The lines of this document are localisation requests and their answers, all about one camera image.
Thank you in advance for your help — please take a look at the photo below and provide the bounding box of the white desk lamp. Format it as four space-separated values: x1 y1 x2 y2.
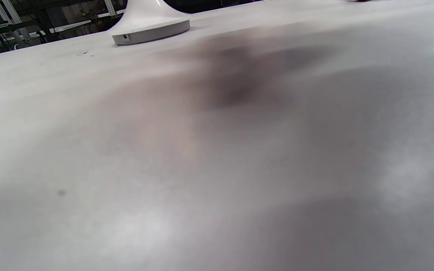
110 0 191 47

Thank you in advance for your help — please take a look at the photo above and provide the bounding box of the white metal frame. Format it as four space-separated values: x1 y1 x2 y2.
0 0 27 43

